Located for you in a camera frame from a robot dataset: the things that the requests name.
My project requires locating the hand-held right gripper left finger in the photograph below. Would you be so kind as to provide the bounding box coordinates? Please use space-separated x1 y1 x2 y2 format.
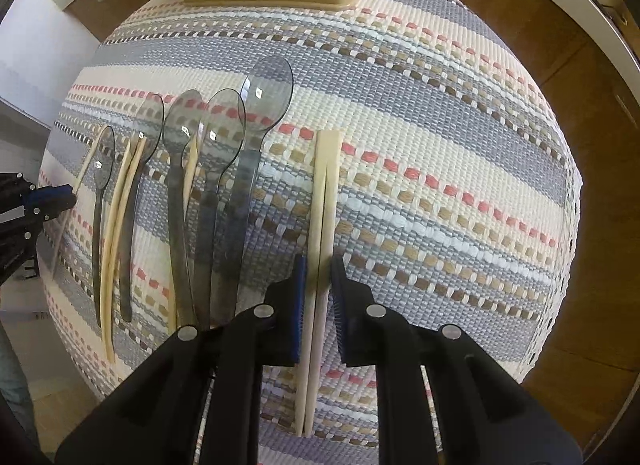
55 254 307 465

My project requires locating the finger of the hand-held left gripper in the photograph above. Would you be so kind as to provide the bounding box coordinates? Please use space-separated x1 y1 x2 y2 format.
0 171 77 204
0 203 76 273

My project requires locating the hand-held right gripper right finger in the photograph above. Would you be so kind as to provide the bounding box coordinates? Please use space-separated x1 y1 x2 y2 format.
330 254 584 465

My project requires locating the grey translucent plastic spoon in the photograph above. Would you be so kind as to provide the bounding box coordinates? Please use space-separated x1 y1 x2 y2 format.
164 90 205 328
119 94 166 323
212 56 295 321
91 126 117 318
192 89 247 331

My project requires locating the person's leg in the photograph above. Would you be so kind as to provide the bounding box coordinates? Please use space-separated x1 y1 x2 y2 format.
0 330 38 451

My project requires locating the striped woven mat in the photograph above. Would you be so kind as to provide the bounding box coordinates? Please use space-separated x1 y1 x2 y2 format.
37 0 583 448

